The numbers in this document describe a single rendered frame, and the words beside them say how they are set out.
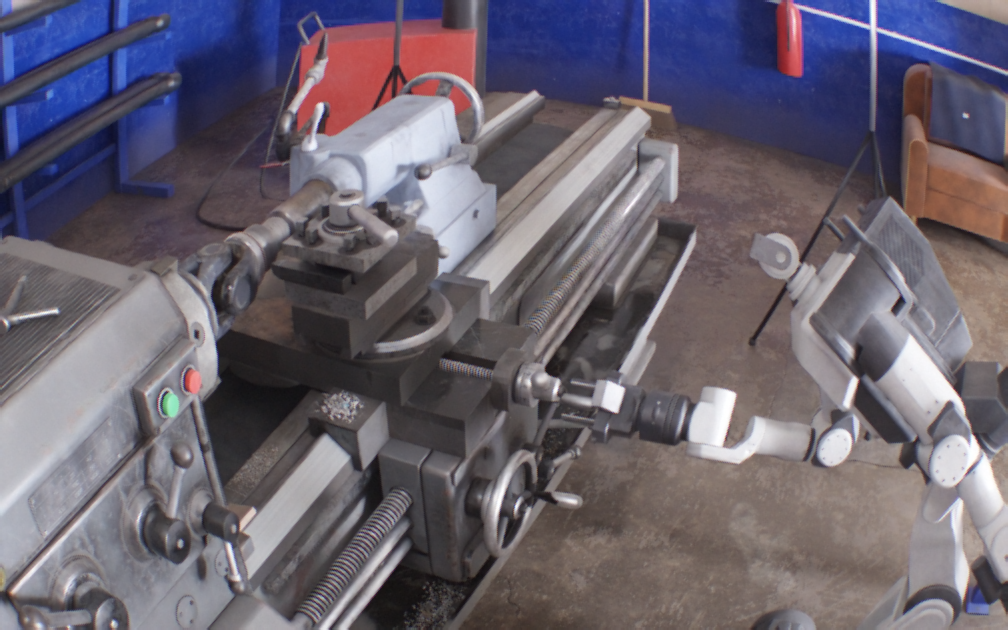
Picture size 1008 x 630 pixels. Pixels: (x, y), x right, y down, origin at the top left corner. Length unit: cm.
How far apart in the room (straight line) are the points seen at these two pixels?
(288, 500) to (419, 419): 31
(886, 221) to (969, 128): 384
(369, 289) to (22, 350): 81
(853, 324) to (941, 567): 65
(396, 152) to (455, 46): 264
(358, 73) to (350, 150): 278
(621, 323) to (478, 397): 122
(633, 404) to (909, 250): 66
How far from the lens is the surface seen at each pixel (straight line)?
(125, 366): 107
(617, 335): 285
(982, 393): 148
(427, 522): 178
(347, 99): 476
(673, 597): 258
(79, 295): 115
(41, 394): 100
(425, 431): 172
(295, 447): 169
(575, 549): 273
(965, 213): 509
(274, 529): 152
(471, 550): 184
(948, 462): 130
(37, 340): 108
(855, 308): 124
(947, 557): 169
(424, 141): 211
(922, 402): 128
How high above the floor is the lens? 182
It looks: 29 degrees down
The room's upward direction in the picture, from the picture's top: 1 degrees clockwise
